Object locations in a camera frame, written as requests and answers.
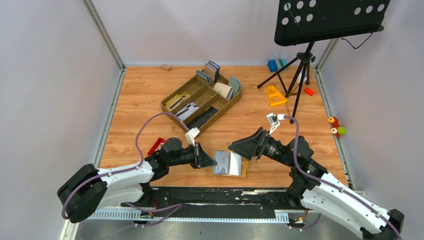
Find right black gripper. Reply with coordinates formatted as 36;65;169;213
227;127;295;169

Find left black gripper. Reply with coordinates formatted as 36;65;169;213
168;142;218;169

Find yellow leather card holder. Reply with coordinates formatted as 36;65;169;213
211;151;249;178

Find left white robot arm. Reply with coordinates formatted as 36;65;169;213
57;137;217;223

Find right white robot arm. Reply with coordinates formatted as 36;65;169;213
228;127;405;240

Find white black cards in tray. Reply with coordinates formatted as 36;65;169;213
175;102;199;121

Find beige card holder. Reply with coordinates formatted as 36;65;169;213
213;82;233;101

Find teal card holder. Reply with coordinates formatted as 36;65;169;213
228;76;242;98

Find gold cards in tray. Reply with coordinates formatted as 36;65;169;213
164;94;186;110

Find blue card holders upright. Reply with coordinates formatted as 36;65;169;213
196;60;221;85

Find red plastic block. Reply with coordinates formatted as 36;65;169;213
147;137;167;156

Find woven compartment tray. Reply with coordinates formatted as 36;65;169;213
160;74;242;133

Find yellow triangular toy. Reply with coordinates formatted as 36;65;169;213
266;85;288;107

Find small red brick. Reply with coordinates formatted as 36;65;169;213
304;87;315;96

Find blue green block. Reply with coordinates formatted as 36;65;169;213
267;58;287;73

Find colourful toy car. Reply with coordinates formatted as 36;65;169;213
328;116;347;138

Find small wooden block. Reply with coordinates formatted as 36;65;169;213
161;64;172;71

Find black music stand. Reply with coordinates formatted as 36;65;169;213
271;0;390;123

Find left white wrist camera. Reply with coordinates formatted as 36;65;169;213
185;127;200;147

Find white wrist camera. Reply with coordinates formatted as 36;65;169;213
185;127;200;147
266;113;285;135

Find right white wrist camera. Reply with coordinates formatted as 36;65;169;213
266;113;285;135

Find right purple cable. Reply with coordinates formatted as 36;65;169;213
283;115;403;240

